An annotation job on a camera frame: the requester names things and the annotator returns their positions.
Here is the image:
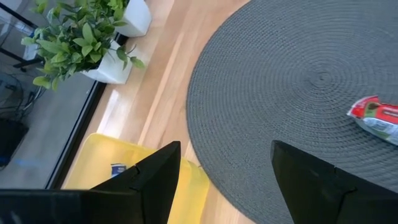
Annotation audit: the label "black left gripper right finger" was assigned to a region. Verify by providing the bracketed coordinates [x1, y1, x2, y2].
[270, 139, 398, 224]

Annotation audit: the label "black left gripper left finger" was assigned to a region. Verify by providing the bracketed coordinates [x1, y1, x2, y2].
[91, 141, 182, 224]

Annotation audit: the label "blue granola bar wrapper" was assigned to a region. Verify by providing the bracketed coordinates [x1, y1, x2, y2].
[110, 162, 127, 179]

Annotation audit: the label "green red granola bar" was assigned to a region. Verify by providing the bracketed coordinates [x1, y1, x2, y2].
[346, 95, 398, 146]

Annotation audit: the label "yellow plastic bin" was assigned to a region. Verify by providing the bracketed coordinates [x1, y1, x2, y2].
[62, 133, 211, 224]

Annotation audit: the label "grey round woven placemat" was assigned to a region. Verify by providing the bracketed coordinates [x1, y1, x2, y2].
[185, 0, 398, 224]

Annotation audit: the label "white square plant pot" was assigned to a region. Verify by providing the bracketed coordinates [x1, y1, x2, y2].
[113, 0, 152, 37]
[80, 40, 134, 85]

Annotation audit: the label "black floor box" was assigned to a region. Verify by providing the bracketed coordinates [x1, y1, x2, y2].
[0, 119, 29, 169]

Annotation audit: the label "green leafy plant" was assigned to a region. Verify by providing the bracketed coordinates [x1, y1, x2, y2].
[93, 0, 131, 19]
[21, 0, 146, 91]

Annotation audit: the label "black floor cables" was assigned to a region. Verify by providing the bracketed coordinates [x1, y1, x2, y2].
[0, 71, 43, 121]

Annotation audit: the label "black metal frame stand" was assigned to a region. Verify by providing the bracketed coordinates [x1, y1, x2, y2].
[0, 2, 44, 69]

